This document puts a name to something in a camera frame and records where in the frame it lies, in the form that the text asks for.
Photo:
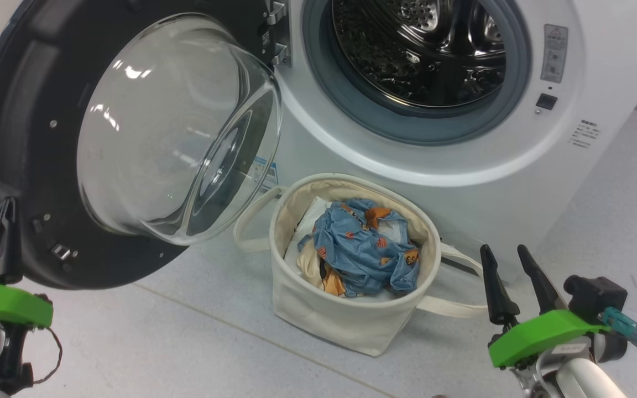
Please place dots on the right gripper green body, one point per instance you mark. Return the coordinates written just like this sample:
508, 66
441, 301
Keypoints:
539, 334

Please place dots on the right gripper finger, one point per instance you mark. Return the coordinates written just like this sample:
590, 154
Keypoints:
498, 298
542, 284

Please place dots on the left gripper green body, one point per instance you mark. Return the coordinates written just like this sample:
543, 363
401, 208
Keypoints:
3, 301

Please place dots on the black round glass washer door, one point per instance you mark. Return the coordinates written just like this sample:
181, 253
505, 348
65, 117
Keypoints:
20, 138

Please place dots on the blue bear print garment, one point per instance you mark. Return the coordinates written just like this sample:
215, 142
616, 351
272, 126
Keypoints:
363, 249

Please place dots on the cream beige garment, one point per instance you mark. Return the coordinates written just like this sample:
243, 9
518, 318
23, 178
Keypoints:
310, 262

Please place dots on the white front-load washing machine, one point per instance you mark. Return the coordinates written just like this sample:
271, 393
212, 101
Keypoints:
517, 182

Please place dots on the grey rubber door gasket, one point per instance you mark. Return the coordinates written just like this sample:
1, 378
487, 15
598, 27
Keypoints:
351, 108

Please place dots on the stainless steel washing machine drum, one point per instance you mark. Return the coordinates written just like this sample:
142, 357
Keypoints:
418, 55

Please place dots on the silver door hinge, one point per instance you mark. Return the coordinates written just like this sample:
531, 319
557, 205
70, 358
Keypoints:
281, 54

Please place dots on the cream canvas laundry basket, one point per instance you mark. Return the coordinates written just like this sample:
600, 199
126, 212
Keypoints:
329, 320

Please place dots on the white basket liner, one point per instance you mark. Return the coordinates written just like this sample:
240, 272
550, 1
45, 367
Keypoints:
310, 218

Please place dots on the grey warning label sticker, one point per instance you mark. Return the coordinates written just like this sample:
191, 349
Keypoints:
554, 52

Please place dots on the blue energy label sticker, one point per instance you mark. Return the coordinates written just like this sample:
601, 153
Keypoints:
266, 174

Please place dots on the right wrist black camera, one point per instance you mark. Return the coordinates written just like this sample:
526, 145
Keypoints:
595, 296

